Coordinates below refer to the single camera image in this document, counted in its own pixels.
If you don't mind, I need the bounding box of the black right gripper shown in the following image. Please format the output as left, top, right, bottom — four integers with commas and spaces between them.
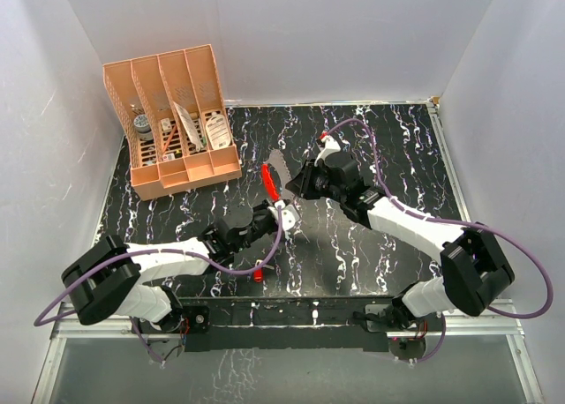
287, 159, 345, 204

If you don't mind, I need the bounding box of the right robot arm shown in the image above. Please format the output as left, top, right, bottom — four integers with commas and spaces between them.
285, 152, 515, 331

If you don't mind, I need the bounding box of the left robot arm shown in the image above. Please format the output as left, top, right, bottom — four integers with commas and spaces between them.
62, 200, 286, 333

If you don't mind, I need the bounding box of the silver key with red tag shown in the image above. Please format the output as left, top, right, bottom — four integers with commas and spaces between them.
252, 265, 274, 283

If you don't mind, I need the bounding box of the white packaged card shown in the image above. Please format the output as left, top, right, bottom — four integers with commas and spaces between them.
173, 102, 204, 152

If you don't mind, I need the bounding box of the small white box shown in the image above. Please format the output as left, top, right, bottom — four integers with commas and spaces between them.
160, 117, 172, 133

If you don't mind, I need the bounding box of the peach plastic desk organizer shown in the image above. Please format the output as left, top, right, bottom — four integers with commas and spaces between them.
103, 44, 242, 200

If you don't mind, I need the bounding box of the round metal tin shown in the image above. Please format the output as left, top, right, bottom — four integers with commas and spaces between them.
133, 114, 153, 141

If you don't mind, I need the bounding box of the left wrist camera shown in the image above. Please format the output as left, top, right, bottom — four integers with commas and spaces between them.
269, 200, 301, 239

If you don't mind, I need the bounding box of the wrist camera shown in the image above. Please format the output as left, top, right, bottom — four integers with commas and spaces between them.
269, 200, 301, 239
314, 132, 341, 167

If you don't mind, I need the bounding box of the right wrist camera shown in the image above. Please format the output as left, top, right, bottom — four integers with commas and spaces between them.
314, 132, 341, 167

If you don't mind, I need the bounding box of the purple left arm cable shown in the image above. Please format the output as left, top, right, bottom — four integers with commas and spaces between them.
34, 205, 284, 368

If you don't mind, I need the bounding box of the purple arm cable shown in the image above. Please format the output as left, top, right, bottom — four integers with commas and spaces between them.
324, 117, 555, 363
34, 205, 284, 368

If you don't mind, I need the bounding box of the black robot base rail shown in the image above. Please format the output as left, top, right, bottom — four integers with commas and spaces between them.
132, 296, 447, 356

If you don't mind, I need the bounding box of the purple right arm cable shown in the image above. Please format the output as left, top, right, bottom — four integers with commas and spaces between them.
324, 117, 555, 363

